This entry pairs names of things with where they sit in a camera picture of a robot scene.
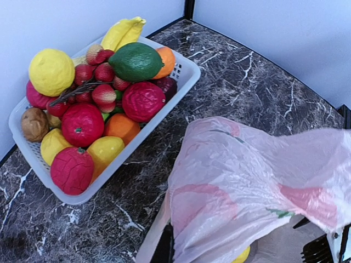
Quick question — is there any white plastic basket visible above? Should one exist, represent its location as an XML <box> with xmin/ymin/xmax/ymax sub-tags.
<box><xmin>8</xmin><ymin>51</ymin><xmax>201</xmax><ymax>205</ymax></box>

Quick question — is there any red apple centre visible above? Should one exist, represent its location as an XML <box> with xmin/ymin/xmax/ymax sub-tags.
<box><xmin>61</xmin><ymin>102</ymin><xmax>105</xmax><ymax>147</ymax></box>

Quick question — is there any yellow fruit from bag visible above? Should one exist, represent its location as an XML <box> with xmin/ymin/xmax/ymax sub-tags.
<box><xmin>232</xmin><ymin>246</ymin><xmax>251</xmax><ymax>263</ymax></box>

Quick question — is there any pink plastic bag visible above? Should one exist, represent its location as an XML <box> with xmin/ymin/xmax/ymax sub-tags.
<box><xmin>135</xmin><ymin>117</ymin><xmax>350</xmax><ymax>262</ymax></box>

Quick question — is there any yellow banana bunch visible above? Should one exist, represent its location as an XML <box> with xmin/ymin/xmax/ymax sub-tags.
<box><xmin>101</xmin><ymin>16</ymin><xmax>146</xmax><ymax>52</ymax></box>

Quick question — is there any yellow fruit left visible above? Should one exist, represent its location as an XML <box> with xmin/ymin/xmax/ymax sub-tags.
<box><xmin>40</xmin><ymin>128</ymin><xmax>72</xmax><ymax>166</ymax></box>

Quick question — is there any green lime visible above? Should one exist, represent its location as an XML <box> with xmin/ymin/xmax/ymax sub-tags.
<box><xmin>107</xmin><ymin>42</ymin><xmax>164</xmax><ymax>83</ymax></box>

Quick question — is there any pink fruit front left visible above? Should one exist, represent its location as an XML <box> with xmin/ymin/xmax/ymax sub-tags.
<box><xmin>50</xmin><ymin>147</ymin><xmax>94</xmax><ymax>196</ymax></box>

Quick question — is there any red fruit front right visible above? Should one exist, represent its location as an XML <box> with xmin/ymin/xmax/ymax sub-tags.
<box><xmin>122</xmin><ymin>82</ymin><xmax>166</xmax><ymax>123</ymax></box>

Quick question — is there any small orange front fruit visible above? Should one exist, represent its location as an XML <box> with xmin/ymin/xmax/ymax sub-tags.
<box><xmin>104</xmin><ymin>113</ymin><xmax>141</xmax><ymax>146</ymax></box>

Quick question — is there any large yellow lemon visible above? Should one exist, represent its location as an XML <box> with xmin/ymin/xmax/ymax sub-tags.
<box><xmin>29</xmin><ymin>48</ymin><xmax>75</xmax><ymax>97</ymax></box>

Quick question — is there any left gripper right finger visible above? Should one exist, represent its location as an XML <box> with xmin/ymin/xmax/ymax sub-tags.
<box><xmin>301</xmin><ymin>224</ymin><xmax>350</xmax><ymax>263</ymax></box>

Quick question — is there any small yellow lemon front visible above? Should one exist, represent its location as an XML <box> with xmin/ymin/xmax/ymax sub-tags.
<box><xmin>87</xmin><ymin>136</ymin><xmax>125</xmax><ymax>184</ymax></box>

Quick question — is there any pink fruit back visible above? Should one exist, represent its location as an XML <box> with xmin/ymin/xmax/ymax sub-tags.
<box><xmin>26</xmin><ymin>81</ymin><xmax>58</xmax><ymax>110</ymax></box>

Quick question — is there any pink fruit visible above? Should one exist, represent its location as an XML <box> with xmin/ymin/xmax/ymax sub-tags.
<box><xmin>26</xmin><ymin>81</ymin><xmax>58</xmax><ymax>110</ymax></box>
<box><xmin>50</xmin><ymin>147</ymin><xmax>94</xmax><ymax>196</ymax></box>

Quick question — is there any red cherry cluster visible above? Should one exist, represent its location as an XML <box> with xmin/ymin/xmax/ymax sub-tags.
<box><xmin>46</xmin><ymin>44</ymin><xmax>131</xmax><ymax>118</ymax></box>

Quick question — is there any right black frame post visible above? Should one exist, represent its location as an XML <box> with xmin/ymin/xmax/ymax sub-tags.
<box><xmin>183</xmin><ymin>0</ymin><xmax>195</xmax><ymax>20</ymax></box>

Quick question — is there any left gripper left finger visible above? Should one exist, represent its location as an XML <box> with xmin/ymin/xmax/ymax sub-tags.
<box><xmin>155</xmin><ymin>223</ymin><xmax>174</xmax><ymax>263</ymax></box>

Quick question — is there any dark purple basket fruit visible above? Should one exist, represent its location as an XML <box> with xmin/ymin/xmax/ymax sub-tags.
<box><xmin>154</xmin><ymin>77</ymin><xmax>178</xmax><ymax>102</ymax></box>

